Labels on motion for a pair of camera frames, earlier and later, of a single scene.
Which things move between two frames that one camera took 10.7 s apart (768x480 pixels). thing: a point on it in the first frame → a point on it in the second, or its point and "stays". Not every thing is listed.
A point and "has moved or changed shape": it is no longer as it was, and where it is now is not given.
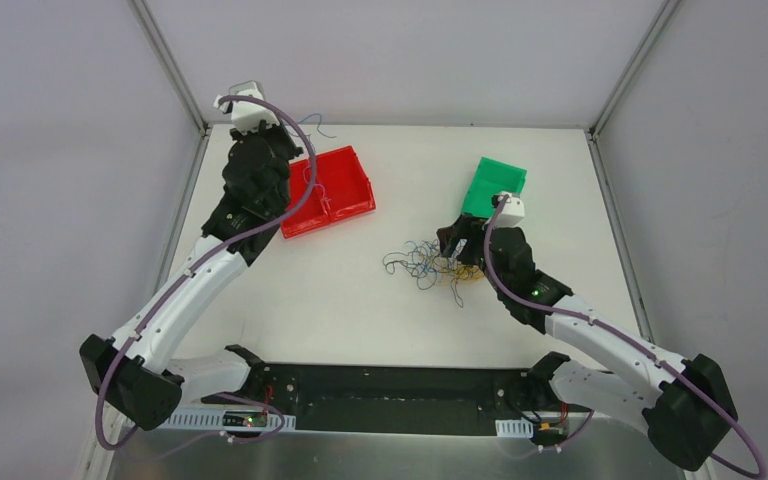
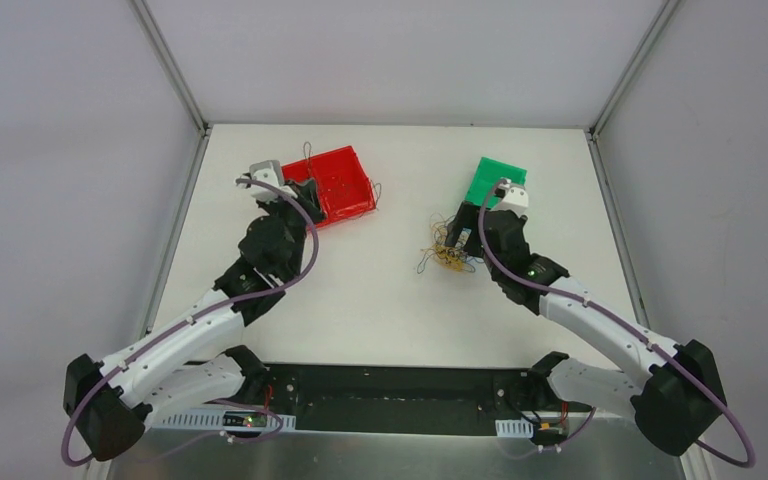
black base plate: x=409 y=400 stays
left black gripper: x=272 y=142 → x=298 y=201
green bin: x=491 y=178 stays
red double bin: x=342 y=190 stays
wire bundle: x=426 y=261 has moved or changed shape
